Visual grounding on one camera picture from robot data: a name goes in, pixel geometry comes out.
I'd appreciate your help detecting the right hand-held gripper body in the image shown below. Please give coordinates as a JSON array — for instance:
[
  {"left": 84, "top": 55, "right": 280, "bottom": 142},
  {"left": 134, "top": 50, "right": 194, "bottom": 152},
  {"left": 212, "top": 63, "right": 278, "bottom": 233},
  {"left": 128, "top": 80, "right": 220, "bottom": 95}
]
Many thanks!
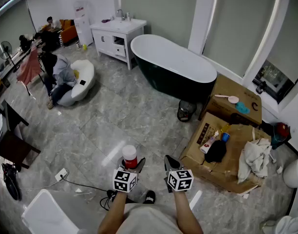
[{"left": 166, "top": 164, "right": 194, "bottom": 194}]

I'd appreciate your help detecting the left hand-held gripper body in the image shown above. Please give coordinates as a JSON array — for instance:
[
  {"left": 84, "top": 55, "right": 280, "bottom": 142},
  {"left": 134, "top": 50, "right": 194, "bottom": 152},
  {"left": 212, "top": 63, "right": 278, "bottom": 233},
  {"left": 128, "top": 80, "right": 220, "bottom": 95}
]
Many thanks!
[{"left": 112, "top": 166, "right": 140, "bottom": 193}]

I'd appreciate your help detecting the red bottle with white cap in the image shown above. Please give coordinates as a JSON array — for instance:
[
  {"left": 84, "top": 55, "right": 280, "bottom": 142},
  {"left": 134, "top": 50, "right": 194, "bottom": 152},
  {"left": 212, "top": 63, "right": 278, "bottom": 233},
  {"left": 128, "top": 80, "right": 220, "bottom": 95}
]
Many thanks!
[{"left": 121, "top": 144, "right": 138, "bottom": 170}]

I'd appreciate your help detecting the white oval bathtub dark outside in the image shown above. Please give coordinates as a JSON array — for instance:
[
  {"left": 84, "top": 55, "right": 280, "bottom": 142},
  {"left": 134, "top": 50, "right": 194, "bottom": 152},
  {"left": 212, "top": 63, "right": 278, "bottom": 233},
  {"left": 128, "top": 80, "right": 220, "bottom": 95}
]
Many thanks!
[{"left": 130, "top": 34, "right": 218, "bottom": 104}]

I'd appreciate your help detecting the person's left forearm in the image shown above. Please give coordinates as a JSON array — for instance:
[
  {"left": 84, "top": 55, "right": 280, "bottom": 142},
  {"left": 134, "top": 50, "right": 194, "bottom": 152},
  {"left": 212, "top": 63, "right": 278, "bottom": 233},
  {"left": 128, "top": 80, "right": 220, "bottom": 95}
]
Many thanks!
[{"left": 97, "top": 191, "right": 128, "bottom": 234}]

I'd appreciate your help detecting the person's right forearm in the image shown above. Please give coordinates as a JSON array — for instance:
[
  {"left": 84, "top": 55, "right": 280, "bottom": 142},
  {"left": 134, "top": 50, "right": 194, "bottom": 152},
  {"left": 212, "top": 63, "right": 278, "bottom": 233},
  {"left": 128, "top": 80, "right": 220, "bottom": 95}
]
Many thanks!
[{"left": 173, "top": 190, "right": 204, "bottom": 234}]

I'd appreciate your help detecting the white curved lounge seat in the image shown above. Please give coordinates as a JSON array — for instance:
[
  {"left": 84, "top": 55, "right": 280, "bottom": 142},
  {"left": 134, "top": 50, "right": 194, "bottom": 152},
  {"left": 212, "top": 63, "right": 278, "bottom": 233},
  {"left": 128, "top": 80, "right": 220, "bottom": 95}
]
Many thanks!
[{"left": 56, "top": 59, "right": 95, "bottom": 107}]

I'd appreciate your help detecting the cardboard box red print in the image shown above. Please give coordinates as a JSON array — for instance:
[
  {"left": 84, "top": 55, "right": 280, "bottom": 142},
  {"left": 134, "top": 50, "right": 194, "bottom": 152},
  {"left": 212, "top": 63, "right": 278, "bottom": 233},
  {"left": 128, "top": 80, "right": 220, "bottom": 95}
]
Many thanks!
[{"left": 179, "top": 112, "right": 272, "bottom": 195}]

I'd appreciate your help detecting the person's black shoe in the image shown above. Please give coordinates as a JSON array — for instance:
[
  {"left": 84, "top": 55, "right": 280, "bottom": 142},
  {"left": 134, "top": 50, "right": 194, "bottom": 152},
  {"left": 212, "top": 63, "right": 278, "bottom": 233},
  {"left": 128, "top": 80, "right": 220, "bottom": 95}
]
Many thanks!
[{"left": 143, "top": 190, "right": 156, "bottom": 204}]

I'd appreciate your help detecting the white bottle red label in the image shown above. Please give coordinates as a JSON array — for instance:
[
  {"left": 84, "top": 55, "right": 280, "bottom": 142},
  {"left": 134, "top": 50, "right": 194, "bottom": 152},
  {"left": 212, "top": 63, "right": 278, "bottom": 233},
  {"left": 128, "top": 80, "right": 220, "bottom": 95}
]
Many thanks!
[{"left": 199, "top": 130, "right": 220, "bottom": 154}]

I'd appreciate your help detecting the black cloth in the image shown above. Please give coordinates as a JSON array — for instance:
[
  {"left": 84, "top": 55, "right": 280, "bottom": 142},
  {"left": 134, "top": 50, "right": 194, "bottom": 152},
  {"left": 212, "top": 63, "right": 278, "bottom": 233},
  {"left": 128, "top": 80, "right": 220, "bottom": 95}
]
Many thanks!
[{"left": 204, "top": 139, "right": 227, "bottom": 163}]

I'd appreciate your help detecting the person's beige shirt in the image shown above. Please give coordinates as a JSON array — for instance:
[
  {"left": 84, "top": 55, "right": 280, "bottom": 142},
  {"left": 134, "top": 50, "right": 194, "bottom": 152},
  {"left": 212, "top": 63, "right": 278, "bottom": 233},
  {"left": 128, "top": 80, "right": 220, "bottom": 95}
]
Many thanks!
[{"left": 123, "top": 203, "right": 184, "bottom": 234}]

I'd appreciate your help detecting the black mesh waste bin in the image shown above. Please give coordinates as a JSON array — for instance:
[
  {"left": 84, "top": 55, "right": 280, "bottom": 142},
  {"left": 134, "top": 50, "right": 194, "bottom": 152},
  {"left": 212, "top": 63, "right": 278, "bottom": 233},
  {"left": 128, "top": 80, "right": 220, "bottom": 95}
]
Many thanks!
[{"left": 177, "top": 99, "right": 197, "bottom": 123}]

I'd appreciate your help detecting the white power strip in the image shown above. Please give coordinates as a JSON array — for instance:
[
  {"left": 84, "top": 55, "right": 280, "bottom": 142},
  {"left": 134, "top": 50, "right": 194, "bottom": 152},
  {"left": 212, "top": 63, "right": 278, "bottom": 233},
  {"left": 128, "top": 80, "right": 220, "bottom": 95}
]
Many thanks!
[{"left": 55, "top": 168, "right": 69, "bottom": 182}]

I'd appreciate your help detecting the cardboard box black print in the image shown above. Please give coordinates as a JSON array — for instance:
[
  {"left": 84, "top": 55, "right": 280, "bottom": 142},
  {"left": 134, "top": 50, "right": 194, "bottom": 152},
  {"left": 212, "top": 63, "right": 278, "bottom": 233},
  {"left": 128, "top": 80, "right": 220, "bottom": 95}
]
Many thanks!
[{"left": 199, "top": 74, "right": 263, "bottom": 128}]

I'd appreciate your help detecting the white towel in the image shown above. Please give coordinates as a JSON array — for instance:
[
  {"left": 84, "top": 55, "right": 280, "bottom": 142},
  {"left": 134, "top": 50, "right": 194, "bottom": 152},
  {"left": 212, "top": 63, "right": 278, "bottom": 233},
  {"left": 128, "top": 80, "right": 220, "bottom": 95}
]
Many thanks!
[{"left": 237, "top": 137, "right": 273, "bottom": 184}]

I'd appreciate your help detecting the white plastic chair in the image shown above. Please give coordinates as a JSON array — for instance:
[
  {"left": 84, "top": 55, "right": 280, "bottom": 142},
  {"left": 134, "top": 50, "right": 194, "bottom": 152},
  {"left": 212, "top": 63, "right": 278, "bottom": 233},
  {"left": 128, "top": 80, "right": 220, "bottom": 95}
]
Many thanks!
[{"left": 21, "top": 189, "right": 80, "bottom": 234}]

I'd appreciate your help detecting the black bag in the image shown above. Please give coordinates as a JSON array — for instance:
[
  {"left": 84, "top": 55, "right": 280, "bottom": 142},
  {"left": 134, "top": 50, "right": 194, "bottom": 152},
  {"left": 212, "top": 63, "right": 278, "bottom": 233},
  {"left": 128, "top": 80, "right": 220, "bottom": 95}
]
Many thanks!
[{"left": 1, "top": 163, "right": 22, "bottom": 201}]

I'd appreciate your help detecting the dark wooden table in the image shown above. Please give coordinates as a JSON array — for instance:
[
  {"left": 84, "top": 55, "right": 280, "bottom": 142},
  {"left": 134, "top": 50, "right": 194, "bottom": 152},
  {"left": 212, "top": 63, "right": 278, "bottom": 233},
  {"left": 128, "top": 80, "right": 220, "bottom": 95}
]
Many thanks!
[{"left": 0, "top": 100, "right": 41, "bottom": 170}]

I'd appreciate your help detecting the red round object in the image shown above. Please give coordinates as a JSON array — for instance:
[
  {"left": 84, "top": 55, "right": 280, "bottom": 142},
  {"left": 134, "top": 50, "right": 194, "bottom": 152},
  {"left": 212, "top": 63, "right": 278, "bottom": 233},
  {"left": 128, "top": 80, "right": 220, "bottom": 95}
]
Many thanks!
[{"left": 275, "top": 122, "right": 290, "bottom": 138}]

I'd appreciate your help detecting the white round bin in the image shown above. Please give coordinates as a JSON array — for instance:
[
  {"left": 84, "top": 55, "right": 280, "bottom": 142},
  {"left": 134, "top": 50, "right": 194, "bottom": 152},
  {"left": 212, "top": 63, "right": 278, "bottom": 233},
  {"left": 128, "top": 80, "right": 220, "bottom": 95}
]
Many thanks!
[{"left": 282, "top": 158, "right": 298, "bottom": 189}]

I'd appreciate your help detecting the white vanity cabinet with sink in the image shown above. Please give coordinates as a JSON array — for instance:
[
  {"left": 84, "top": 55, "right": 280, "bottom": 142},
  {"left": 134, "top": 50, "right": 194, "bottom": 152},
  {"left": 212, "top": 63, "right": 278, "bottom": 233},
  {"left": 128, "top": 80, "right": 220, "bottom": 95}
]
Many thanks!
[{"left": 90, "top": 18, "right": 148, "bottom": 71}]

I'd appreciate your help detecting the pink chair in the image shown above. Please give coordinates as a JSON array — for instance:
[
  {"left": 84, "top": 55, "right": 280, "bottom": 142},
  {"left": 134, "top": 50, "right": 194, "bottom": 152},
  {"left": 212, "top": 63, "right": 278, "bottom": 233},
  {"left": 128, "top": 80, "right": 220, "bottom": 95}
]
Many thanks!
[{"left": 16, "top": 45, "right": 45, "bottom": 97}]

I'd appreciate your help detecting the white water dispenser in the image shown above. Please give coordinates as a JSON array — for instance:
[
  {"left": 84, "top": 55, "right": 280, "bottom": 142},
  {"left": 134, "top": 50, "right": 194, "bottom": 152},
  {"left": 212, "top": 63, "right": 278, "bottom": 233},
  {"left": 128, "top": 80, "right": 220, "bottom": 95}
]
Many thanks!
[{"left": 74, "top": 16, "right": 93, "bottom": 46}]

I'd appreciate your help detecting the orange sofa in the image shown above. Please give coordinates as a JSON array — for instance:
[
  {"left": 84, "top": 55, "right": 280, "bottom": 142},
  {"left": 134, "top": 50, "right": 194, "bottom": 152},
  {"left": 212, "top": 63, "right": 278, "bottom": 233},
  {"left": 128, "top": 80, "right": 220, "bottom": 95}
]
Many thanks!
[{"left": 59, "top": 19, "right": 78, "bottom": 44}]

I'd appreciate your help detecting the clear water jug red label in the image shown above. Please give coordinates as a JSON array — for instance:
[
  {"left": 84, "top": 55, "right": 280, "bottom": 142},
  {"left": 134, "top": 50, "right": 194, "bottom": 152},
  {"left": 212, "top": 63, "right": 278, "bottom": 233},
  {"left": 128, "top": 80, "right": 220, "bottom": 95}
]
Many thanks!
[{"left": 73, "top": 0, "right": 89, "bottom": 18}]

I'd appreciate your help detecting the black standing fan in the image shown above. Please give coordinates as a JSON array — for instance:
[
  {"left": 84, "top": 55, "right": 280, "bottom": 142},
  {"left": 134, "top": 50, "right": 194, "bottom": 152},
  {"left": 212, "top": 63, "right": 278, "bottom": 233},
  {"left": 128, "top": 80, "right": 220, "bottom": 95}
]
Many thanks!
[{"left": 0, "top": 40, "right": 20, "bottom": 73}]

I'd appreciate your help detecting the black cable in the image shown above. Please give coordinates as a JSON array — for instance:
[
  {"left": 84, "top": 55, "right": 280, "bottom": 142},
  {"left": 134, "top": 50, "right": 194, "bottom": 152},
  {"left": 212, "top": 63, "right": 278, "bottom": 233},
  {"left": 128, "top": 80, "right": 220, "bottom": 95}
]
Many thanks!
[{"left": 61, "top": 175, "right": 117, "bottom": 211}]

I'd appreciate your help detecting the black window handle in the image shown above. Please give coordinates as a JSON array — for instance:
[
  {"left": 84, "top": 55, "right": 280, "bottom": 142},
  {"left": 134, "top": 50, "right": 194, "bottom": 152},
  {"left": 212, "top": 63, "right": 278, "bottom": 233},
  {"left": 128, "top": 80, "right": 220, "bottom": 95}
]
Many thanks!
[{"left": 255, "top": 80, "right": 267, "bottom": 95}]

